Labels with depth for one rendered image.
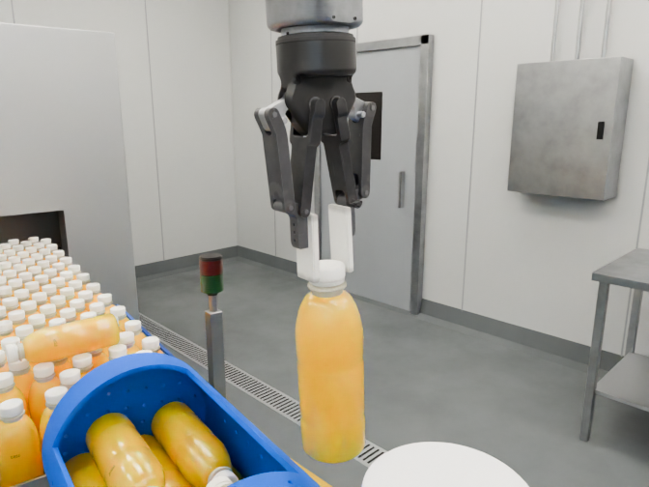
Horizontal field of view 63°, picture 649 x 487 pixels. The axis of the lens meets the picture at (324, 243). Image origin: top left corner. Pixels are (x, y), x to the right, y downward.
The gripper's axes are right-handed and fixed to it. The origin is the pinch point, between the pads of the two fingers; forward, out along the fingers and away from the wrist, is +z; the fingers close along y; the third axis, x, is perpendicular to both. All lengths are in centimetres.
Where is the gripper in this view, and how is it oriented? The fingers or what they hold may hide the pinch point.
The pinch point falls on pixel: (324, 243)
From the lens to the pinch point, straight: 54.7
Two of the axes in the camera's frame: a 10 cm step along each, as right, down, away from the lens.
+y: 7.8, -2.0, 5.9
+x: -6.3, -1.9, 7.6
